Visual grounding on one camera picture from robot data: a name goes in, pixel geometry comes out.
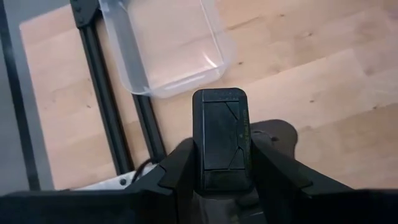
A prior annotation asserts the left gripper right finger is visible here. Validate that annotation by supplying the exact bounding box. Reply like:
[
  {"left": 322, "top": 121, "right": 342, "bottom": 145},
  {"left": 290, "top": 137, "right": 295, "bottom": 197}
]
[{"left": 251, "top": 132, "right": 352, "bottom": 218}]

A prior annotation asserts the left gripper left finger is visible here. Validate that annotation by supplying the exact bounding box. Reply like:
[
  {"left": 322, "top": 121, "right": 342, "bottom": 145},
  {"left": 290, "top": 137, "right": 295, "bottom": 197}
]
[{"left": 124, "top": 138, "right": 196, "bottom": 197}]

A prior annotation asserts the clear plastic bin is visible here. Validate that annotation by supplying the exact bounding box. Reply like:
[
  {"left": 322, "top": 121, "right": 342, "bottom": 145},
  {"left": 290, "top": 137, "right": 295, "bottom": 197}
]
[{"left": 98, "top": 0, "right": 238, "bottom": 100}]

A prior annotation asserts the silver mounting bracket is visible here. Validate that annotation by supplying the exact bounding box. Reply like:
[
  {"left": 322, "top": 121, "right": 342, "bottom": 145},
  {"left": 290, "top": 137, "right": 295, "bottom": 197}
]
[{"left": 74, "top": 163, "right": 158, "bottom": 191}]

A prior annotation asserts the black aluminium table frame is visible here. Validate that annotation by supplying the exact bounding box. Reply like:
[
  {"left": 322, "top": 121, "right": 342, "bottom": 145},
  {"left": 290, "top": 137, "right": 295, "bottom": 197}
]
[{"left": 68, "top": 0, "right": 167, "bottom": 175}]

